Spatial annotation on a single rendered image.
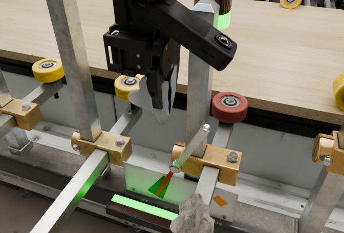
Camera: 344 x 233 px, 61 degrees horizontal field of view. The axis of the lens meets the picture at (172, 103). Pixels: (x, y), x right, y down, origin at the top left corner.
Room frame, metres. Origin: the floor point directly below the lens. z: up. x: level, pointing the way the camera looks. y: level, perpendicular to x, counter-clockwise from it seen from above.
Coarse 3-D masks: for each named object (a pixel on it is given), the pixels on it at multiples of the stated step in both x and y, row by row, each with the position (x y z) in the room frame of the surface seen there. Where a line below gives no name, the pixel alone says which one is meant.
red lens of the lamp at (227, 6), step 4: (196, 0) 0.45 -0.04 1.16; (212, 0) 0.44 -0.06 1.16; (216, 0) 0.44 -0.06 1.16; (220, 0) 0.44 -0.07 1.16; (224, 0) 0.44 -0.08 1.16; (228, 0) 0.44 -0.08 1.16; (220, 4) 0.44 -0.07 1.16; (224, 4) 0.44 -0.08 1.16; (228, 4) 0.44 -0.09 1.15; (220, 8) 0.44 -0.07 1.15; (224, 8) 0.44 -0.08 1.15; (228, 8) 0.45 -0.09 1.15; (220, 12) 0.44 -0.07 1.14; (224, 12) 0.44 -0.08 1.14
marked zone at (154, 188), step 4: (164, 176) 0.42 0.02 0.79; (160, 180) 0.42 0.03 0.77; (156, 184) 0.42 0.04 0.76; (160, 184) 0.42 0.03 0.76; (168, 184) 0.41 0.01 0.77; (148, 188) 0.43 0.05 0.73; (152, 188) 0.43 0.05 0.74; (156, 188) 0.42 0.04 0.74; (164, 188) 0.42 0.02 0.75; (152, 192) 0.43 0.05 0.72; (156, 192) 0.42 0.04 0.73; (164, 192) 0.42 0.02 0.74; (160, 196) 0.42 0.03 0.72
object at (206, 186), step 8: (224, 128) 0.50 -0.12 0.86; (232, 128) 0.51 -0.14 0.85; (216, 136) 0.47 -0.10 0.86; (224, 136) 0.47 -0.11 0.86; (216, 144) 0.45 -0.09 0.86; (224, 144) 0.45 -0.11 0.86; (208, 168) 0.38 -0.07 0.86; (216, 168) 0.38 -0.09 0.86; (200, 176) 0.36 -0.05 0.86; (208, 176) 0.36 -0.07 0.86; (216, 176) 0.36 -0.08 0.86; (200, 184) 0.34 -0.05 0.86; (208, 184) 0.34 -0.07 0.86; (216, 184) 0.36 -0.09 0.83; (200, 192) 0.33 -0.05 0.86; (208, 192) 0.33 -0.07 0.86; (208, 200) 0.31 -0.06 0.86
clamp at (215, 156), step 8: (176, 144) 0.44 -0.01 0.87; (184, 144) 0.44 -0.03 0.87; (208, 144) 0.44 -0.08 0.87; (176, 152) 0.42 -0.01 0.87; (208, 152) 0.41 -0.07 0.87; (216, 152) 0.41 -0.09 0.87; (224, 152) 0.41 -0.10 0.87; (240, 152) 0.41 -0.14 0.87; (192, 160) 0.40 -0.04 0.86; (200, 160) 0.39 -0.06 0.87; (208, 160) 0.39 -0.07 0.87; (216, 160) 0.39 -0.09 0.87; (224, 160) 0.39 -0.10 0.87; (240, 160) 0.39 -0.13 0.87; (184, 168) 0.40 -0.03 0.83; (192, 168) 0.40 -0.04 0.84; (200, 168) 0.39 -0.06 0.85; (224, 168) 0.38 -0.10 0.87; (232, 168) 0.37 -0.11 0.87; (224, 176) 0.38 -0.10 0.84; (232, 176) 0.37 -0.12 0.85; (232, 184) 0.37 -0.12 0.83
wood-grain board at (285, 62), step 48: (0, 0) 1.28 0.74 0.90; (96, 0) 1.28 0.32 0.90; (192, 0) 1.28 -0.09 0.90; (240, 0) 1.28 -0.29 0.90; (0, 48) 0.82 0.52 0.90; (48, 48) 0.82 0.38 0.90; (96, 48) 0.82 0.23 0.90; (240, 48) 0.82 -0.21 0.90; (288, 48) 0.82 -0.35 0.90; (336, 48) 0.82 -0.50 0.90; (288, 96) 0.56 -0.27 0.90
